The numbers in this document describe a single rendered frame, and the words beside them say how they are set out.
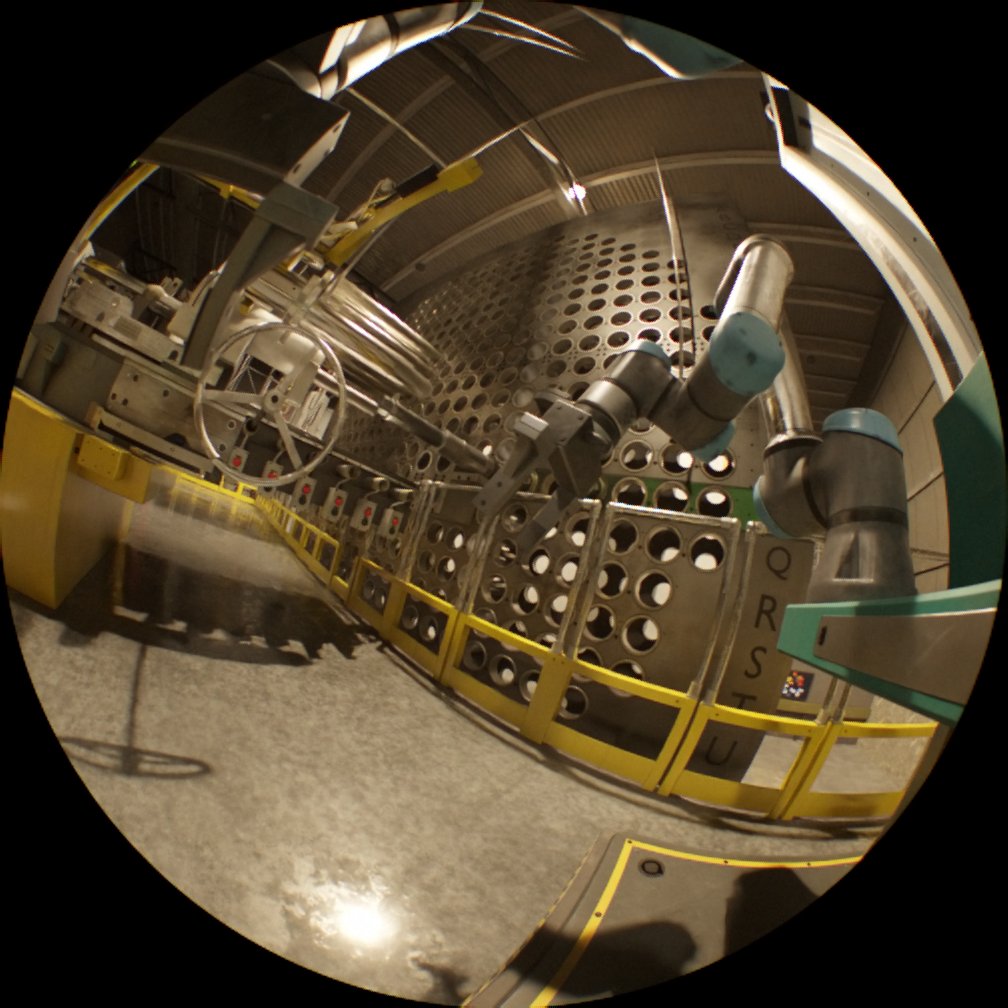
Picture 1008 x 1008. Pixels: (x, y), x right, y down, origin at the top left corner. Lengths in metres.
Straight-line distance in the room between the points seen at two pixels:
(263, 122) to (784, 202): 9.66
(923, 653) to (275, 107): 0.40
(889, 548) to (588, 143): 8.90
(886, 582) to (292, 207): 0.49
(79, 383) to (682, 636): 3.24
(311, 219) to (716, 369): 0.33
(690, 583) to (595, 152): 8.76
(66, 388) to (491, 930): 2.13
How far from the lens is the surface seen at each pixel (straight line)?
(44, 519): 1.40
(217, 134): 0.21
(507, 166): 9.57
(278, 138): 0.20
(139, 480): 1.34
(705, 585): 1.95
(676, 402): 0.42
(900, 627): 0.24
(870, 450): 0.42
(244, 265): 0.18
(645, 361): 0.44
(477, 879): 0.83
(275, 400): 0.76
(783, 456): 0.51
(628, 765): 1.28
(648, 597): 2.58
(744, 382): 0.33
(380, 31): 0.26
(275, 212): 0.19
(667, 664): 1.98
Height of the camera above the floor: 0.70
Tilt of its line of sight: 10 degrees up
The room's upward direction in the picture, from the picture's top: 16 degrees clockwise
